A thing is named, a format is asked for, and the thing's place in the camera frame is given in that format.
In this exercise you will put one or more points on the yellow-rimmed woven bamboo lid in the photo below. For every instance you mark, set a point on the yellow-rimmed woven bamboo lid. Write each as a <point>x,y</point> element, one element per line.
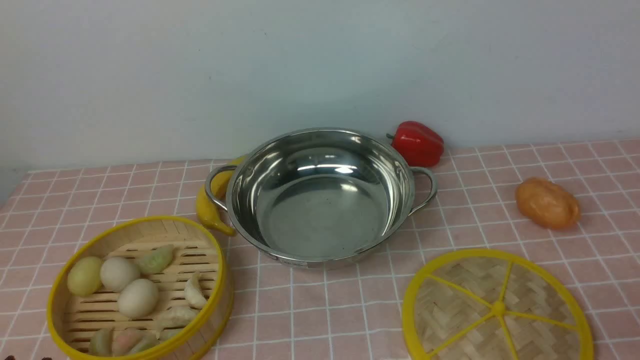
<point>487,304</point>

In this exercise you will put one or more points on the stainless steel pot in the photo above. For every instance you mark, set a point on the stainless steel pot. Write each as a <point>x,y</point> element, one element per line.
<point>320,198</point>

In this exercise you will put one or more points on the red bell pepper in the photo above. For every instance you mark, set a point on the red bell pepper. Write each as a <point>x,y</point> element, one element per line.
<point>419,145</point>

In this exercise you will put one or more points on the yellow banana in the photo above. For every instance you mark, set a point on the yellow banana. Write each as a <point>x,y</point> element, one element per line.
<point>207,211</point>

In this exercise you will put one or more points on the white dumpling right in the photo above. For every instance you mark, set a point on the white dumpling right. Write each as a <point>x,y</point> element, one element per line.
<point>192,292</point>

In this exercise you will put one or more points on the white dumpling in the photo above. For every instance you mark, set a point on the white dumpling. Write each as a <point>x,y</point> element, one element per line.
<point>175,317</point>
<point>192,292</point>

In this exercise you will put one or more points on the white dumpling lower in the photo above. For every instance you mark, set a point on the white dumpling lower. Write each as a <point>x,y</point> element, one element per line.
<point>175,317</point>

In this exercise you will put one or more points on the white round bun lower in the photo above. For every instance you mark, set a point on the white round bun lower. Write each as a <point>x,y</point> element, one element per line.
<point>138,299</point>

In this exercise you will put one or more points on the white round bun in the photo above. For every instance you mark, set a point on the white round bun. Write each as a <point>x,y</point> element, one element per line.
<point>138,299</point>
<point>118,272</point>

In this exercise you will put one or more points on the white round bun upper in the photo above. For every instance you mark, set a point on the white round bun upper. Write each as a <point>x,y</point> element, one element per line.
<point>118,272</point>

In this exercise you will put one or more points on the orange-brown bread roll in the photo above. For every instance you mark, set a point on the orange-brown bread roll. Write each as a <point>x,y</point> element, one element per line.
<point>547,204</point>

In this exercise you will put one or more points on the pink and green dumpling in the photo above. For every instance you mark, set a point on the pink and green dumpling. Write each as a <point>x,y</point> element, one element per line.
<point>133,341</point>

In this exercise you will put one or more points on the yellowish round bun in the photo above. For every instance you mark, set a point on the yellowish round bun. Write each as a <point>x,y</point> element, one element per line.
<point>84,277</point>

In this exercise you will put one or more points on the pale green dumpling left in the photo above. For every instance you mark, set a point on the pale green dumpling left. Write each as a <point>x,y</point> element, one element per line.
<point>100,344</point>

